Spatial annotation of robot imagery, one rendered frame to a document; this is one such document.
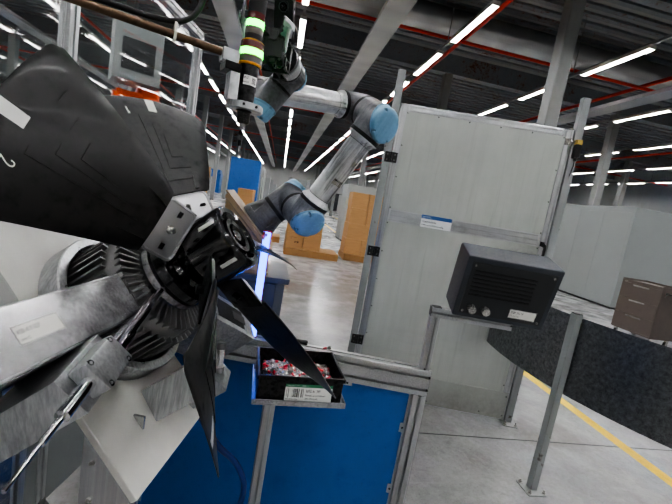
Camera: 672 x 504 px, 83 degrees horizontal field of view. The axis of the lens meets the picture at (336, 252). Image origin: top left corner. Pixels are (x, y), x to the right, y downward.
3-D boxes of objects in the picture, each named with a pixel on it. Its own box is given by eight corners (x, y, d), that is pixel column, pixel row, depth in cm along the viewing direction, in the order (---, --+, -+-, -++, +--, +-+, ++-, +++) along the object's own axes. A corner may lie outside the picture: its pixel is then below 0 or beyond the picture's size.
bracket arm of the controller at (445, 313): (430, 316, 111) (432, 306, 110) (428, 313, 114) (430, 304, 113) (511, 331, 110) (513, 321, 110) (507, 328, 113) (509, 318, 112)
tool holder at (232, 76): (220, 100, 67) (227, 42, 66) (210, 105, 73) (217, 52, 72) (267, 113, 72) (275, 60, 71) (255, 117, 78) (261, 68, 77)
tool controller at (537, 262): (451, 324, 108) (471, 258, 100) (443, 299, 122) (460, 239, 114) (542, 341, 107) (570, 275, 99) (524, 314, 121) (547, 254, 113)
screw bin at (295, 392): (253, 402, 90) (257, 375, 89) (253, 369, 106) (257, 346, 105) (341, 406, 95) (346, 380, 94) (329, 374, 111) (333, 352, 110)
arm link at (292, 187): (278, 210, 157) (304, 191, 157) (290, 227, 148) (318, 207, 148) (263, 190, 148) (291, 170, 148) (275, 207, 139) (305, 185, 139)
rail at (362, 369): (137, 342, 117) (140, 317, 116) (145, 337, 121) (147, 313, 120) (426, 397, 113) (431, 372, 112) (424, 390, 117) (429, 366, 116)
